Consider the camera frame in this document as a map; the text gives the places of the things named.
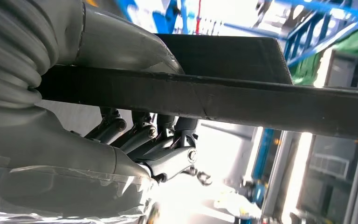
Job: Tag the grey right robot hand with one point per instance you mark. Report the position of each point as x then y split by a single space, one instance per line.
58 154

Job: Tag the blue metal shelf rack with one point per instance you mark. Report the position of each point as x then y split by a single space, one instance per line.
305 34

